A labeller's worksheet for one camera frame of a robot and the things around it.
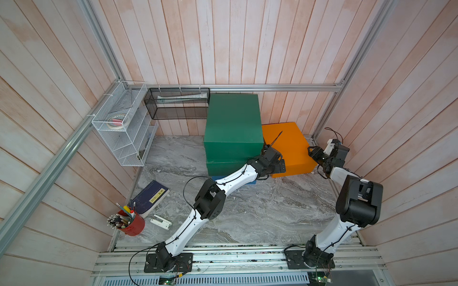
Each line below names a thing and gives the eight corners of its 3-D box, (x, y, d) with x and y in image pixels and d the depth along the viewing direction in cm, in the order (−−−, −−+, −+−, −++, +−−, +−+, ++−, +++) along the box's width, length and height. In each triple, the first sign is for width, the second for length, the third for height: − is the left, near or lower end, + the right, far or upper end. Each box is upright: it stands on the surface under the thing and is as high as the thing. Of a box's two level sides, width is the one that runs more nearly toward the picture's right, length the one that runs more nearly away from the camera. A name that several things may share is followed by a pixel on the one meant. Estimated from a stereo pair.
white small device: (150, 222, 86) (148, 220, 84) (155, 215, 88) (153, 213, 86) (168, 231, 83) (167, 229, 81) (173, 224, 85) (172, 222, 83)
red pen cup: (126, 239, 81) (105, 227, 67) (130, 217, 88) (112, 202, 74) (143, 236, 82) (126, 224, 68) (146, 215, 88) (131, 200, 74)
